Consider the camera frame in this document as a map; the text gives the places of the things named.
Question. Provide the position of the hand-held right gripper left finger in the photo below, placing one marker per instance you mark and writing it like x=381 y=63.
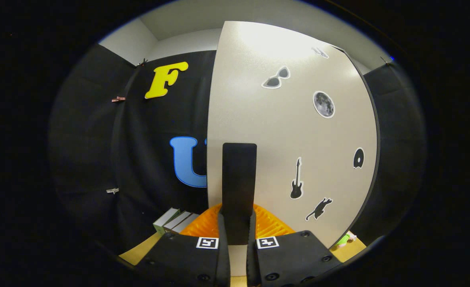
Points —
x=224 y=259

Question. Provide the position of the beige cabinet door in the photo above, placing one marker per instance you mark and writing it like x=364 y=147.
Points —
x=279 y=131

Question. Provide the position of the white clothes peg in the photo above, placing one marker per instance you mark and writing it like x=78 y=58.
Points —
x=112 y=191

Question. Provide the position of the green book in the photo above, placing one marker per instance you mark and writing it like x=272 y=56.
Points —
x=165 y=219

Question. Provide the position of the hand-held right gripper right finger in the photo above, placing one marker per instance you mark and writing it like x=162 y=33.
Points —
x=252 y=263

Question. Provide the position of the red clothes peg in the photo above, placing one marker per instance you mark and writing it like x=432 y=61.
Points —
x=118 y=99

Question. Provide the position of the green and pink toy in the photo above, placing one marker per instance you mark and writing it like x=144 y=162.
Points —
x=343 y=240

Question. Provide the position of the black backdrop cloth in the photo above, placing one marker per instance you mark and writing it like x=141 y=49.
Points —
x=99 y=139

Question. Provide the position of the olive brown book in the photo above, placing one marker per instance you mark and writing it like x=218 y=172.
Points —
x=178 y=220

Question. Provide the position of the dark brown book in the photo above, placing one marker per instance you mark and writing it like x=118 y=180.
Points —
x=187 y=222

